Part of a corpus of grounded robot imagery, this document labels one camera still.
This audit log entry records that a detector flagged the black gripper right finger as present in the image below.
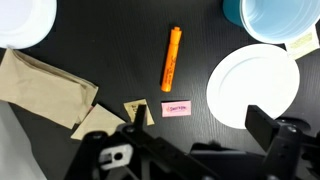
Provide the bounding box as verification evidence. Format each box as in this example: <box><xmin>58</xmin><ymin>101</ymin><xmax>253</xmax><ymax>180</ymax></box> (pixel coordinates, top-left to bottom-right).
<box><xmin>244</xmin><ymin>104</ymin><xmax>320</xmax><ymax>180</ymax></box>

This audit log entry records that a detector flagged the white round plate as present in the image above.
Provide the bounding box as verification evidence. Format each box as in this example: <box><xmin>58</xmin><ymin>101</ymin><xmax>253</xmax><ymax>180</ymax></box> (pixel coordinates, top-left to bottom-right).
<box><xmin>206</xmin><ymin>43</ymin><xmax>301</xmax><ymax>130</ymax></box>
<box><xmin>0</xmin><ymin>0</ymin><xmax>58</xmax><ymax>50</ymax></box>

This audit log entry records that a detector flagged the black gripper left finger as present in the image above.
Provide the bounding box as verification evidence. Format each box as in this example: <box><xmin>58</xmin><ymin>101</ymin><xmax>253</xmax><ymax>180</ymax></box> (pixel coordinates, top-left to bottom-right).
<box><xmin>63</xmin><ymin>104</ymin><xmax>214</xmax><ymax>180</ymax></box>

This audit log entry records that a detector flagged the blue plastic cup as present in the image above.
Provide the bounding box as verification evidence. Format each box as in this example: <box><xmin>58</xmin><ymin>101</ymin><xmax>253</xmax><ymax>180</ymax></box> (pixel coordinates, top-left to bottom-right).
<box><xmin>222</xmin><ymin>0</ymin><xmax>320</xmax><ymax>45</ymax></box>

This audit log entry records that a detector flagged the yellow sweetener packet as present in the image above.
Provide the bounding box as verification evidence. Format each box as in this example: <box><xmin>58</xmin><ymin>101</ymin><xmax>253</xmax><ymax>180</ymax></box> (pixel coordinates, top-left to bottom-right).
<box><xmin>123</xmin><ymin>98</ymin><xmax>156</xmax><ymax>127</ymax></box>

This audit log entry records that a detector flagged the pink sweetener packet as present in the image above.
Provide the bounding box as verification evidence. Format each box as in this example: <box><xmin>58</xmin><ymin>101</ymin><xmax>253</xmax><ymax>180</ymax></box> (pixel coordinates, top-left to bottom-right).
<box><xmin>161</xmin><ymin>100</ymin><xmax>193</xmax><ymax>118</ymax></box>

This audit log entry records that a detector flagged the orange marker pen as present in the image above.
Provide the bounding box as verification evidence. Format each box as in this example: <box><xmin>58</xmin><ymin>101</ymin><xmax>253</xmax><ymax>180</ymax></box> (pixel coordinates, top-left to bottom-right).
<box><xmin>160</xmin><ymin>26</ymin><xmax>183</xmax><ymax>93</ymax></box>

